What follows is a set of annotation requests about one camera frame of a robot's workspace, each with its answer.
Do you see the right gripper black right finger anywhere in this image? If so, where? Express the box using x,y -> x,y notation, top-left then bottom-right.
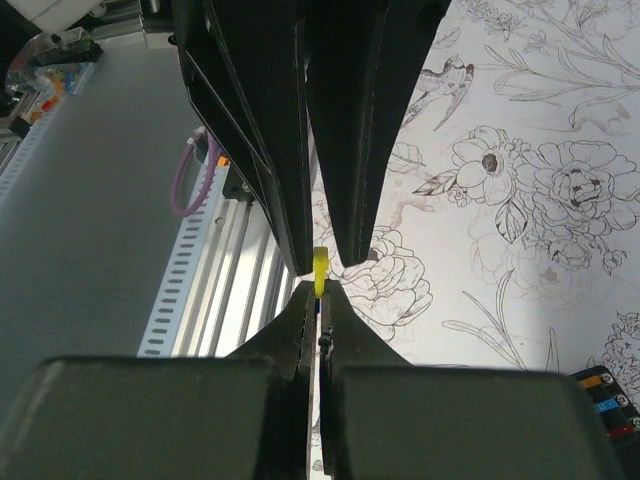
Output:
319,282 -> 624,479

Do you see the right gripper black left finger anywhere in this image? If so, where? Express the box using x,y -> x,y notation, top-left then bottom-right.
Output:
1,281 -> 316,479

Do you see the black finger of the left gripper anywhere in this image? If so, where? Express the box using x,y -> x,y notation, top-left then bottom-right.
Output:
172,1 -> 313,275
306,0 -> 448,267

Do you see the yellow and red fuse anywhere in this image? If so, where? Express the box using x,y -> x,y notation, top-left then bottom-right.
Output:
313,246 -> 330,299

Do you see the black fuse box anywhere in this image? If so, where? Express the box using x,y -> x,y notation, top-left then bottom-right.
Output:
572,366 -> 639,447

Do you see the box of assorted fuses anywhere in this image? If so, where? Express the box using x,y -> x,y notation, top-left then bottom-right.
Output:
5,27 -> 104,123

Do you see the floral patterned mat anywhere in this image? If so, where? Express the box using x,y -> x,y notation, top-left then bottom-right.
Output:
330,1 -> 639,405

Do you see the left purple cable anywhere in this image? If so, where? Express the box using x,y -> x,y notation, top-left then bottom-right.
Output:
171,127 -> 224,219

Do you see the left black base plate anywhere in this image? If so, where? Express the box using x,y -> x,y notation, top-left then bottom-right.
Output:
222,165 -> 255,203

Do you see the white slotted cable duct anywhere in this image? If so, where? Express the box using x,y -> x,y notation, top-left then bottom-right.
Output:
137,166 -> 229,358

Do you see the aluminium rail frame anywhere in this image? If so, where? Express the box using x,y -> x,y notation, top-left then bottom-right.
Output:
171,199 -> 292,357

